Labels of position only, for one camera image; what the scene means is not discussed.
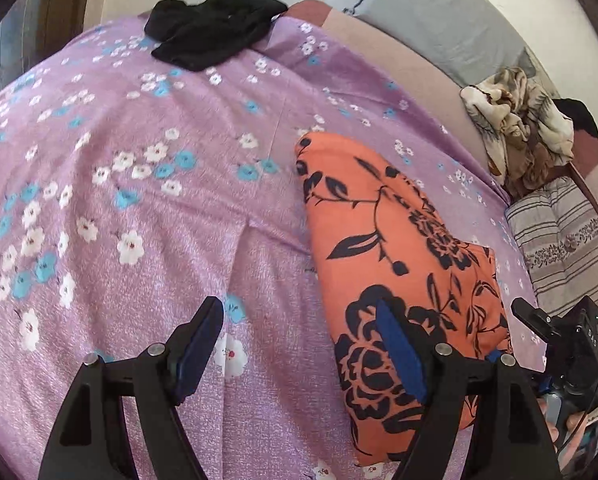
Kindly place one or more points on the black crumpled garment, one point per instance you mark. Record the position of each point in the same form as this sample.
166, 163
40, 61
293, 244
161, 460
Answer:
198, 36

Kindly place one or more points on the grey pillow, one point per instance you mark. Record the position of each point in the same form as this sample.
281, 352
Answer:
469, 40

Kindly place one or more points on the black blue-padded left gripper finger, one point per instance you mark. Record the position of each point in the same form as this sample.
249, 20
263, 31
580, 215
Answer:
494, 355

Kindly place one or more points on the small black cloth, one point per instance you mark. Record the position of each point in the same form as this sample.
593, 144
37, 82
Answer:
579, 114

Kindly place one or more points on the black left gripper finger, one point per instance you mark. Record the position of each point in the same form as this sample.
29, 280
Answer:
536, 320
510, 439
89, 439

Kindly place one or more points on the orange black floral garment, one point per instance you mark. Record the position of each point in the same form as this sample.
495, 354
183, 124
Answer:
376, 236

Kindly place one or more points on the striped grey folded blanket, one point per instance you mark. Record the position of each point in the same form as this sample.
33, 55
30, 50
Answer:
556, 229

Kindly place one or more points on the purple floral bed sheet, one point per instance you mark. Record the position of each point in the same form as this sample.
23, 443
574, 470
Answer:
130, 190

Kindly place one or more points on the beige floral crumpled cloth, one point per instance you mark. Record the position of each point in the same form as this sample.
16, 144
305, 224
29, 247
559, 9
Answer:
525, 136

